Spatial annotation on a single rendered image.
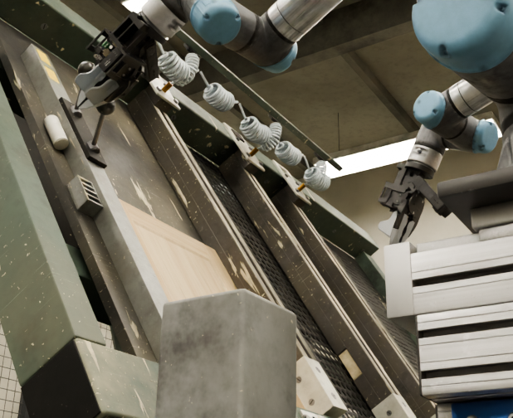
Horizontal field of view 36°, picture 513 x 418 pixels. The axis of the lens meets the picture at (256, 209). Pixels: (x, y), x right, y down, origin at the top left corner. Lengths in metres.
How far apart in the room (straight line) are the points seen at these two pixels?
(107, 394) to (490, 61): 0.59
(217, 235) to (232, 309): 0.96
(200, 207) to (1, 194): 0.74
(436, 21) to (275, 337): 0.40
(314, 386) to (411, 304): 0.71
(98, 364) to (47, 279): 0.15
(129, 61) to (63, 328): 0.56
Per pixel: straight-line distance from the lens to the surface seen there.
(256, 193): 2.39
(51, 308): 1.08
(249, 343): 0.87
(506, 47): 0.89
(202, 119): 2.39
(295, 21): 1.37
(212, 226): 1.85
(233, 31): 1.33
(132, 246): 1.40
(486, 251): 0.89
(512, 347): 0.86
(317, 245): 2.58
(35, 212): 1.20
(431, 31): 0.89
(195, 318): 0.91
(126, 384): 1.05
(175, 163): 2.00
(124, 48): 1.43
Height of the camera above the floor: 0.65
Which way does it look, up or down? 24 degrees up
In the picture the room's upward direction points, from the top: 1 degrees clockwise
